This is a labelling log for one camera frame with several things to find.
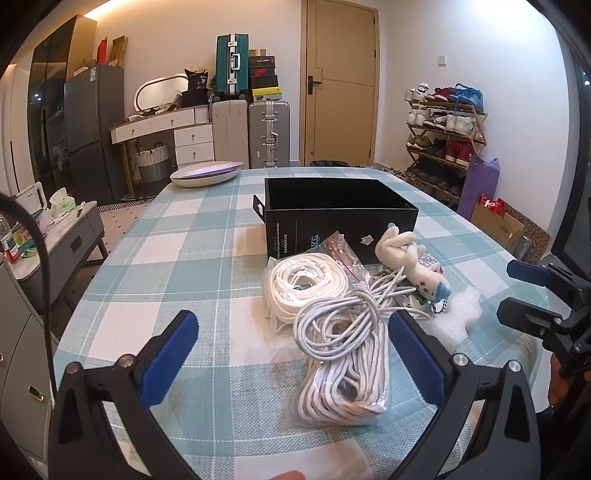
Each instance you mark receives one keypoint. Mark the grey cabinet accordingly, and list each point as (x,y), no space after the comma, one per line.
(23,369)

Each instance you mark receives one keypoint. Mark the patterned flat cardboard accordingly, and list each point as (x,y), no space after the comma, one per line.
(535,235)

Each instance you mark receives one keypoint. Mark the purple fabric bag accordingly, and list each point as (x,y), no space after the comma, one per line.
(480,184)

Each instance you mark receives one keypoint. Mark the black cardboard box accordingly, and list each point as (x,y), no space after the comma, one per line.
(323,221)

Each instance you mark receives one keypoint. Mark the grey refrigerator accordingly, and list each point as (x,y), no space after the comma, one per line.
(94,129)

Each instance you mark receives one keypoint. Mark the cardboard box with packets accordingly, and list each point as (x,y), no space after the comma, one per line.
(498,228)

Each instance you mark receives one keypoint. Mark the white oval dish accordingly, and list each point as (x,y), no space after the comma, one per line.
(198,181)

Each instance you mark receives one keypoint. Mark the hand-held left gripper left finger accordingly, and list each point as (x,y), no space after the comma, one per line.
(168,355)

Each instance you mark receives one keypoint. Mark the teal suitcase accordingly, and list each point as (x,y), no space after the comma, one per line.
(228,64)

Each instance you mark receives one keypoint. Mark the woven laundry basket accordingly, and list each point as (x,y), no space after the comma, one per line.
(152,164)

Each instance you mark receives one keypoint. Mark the green tissue pack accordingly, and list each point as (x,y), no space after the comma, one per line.
(62,203)

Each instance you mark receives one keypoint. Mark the tan shoe box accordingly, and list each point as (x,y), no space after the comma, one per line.
(257,52)

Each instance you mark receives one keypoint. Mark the dark glass cabinet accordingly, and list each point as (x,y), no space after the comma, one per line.
(48,106)

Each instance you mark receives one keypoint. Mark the red snack packets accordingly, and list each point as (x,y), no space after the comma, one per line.
(491,205)

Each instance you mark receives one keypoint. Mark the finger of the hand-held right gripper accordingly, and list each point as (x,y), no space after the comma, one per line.
(526,273)
(521,314)

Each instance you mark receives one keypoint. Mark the purple oval plate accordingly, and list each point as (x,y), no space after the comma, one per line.
(207,171)

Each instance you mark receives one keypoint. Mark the red and black shoe box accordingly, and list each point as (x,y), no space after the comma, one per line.
(263,71)

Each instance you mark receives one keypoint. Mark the open cardboard box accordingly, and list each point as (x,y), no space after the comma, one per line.
(119,51)

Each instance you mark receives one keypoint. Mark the person's left hand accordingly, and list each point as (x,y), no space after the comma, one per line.
(288,476)

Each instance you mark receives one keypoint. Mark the red paper bag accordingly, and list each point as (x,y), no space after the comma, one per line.
(103,50)

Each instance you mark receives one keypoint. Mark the grey side table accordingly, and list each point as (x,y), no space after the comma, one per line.
(69,249)

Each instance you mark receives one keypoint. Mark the shoes by the door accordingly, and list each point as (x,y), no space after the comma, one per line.
(388,168)

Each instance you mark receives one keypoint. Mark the thin black shoe box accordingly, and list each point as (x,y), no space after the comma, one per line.
(262,61)

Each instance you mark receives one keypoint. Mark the black paper bag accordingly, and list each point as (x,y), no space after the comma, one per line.
(197,87)

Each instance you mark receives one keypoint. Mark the large black shoe box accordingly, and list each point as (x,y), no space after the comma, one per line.
(267,86)

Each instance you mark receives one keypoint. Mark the white oval mirror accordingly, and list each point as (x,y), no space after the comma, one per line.
(157,92)

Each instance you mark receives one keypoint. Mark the rows of shoes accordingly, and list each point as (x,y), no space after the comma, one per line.
(443,122)

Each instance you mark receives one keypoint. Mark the silver suitcase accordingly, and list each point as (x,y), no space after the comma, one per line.
(268,134)

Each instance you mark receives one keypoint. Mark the white vanity desk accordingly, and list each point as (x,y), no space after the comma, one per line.
(194,138)

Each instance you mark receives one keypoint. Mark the beige suitcase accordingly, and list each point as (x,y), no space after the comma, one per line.
(231,134)

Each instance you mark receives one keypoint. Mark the white foam wrap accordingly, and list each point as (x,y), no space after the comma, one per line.
(461,318)

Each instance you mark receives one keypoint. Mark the bottles and snack packs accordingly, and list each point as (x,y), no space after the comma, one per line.
(16,240)

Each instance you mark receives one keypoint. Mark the wooden shoe rack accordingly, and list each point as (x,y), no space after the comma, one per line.
(480,138)

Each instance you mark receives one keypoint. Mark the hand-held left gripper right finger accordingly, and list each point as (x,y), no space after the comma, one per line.
(415,355)

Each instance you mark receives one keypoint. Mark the white plush toy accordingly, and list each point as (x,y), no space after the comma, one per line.
(401,249)

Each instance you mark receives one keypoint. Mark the tan wooden door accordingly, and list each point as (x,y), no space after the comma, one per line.
(341,115)

